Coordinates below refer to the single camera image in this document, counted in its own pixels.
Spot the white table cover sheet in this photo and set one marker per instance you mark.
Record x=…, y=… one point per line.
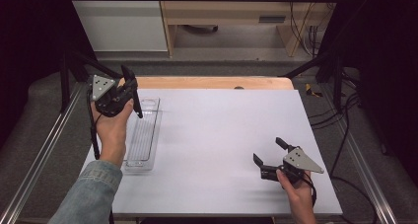
x=230, y=135

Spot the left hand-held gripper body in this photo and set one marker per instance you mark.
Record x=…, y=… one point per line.
x=110, y=99

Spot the person's left hand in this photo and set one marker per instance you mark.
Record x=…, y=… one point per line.
x=111, y=135

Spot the black curtain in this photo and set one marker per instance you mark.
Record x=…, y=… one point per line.
x=384, y=53
x=29, y=36

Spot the clear plastic packaging box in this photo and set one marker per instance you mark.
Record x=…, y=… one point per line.
x=144, y=135

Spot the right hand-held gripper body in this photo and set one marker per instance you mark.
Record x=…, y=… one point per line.
x=297, y=163

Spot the grey desk label plate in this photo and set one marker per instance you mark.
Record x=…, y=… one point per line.
x=271, y=19

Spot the light wooden desk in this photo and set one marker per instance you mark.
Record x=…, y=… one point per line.
x=223, y=12

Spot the person's right hand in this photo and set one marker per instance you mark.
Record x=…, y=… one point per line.
x=299, y=196

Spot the white cabinet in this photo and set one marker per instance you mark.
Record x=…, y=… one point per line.
x=121, y=23

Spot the yellow black striped tape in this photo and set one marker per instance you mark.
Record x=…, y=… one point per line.
x=310, y=90

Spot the black frame leg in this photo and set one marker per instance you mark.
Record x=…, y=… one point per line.
x=77, y=69
x=328, y=66

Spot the aluminium floor rail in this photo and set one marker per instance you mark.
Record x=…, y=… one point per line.
x=39, y=151
x=364, y=171

